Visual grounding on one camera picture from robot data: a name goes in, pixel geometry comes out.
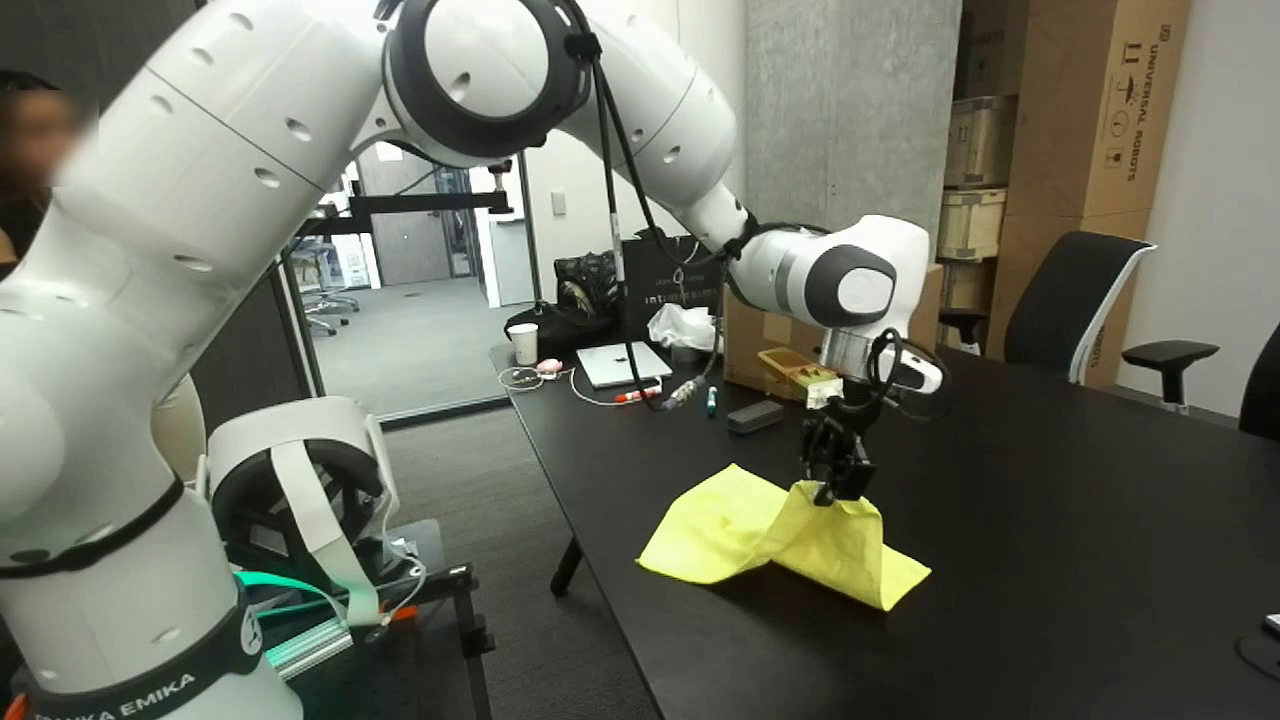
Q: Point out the red marker pen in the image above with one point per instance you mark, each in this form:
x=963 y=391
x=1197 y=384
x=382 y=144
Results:
x=638 y=398

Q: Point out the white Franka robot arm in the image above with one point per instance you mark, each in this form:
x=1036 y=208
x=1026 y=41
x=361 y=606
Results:
x=203 y=175

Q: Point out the yellow cloth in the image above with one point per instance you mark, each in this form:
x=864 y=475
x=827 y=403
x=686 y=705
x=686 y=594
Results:
x=723 y=535

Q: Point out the white wrist adapter box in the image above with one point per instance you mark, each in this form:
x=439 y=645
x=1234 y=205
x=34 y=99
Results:
x=921 y=373

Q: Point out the black white office chair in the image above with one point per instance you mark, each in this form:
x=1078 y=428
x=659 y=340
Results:
x=1064 y=307

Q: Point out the black eraser block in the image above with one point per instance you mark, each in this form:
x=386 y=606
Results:
x=756 y=418

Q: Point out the black table leg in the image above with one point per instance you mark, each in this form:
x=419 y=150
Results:
x=566 y=568

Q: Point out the white marker pen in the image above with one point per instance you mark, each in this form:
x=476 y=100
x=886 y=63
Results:
x=680 y=391

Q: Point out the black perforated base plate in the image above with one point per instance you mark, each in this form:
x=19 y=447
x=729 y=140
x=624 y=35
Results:
x=430 y=542

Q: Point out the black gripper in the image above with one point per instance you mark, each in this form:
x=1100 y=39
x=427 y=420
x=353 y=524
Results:
x=840 y=425

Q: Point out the small stacked cardboard box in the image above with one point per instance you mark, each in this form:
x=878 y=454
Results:
x=982 y=140
x=970 y=221

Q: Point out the white paper cup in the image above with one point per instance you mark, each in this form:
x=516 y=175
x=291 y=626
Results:
x=524 y=347

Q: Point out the tall brown cardboard box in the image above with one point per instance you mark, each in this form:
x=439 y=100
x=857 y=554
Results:
x=1132 y=106

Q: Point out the black stand bar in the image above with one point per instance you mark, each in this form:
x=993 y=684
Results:
x=427 y=202

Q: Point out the white crumpled paper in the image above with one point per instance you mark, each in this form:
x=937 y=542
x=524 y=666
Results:
x=680 y=325

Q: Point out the blue marker pen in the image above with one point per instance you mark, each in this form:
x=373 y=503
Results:
x=715 y=398

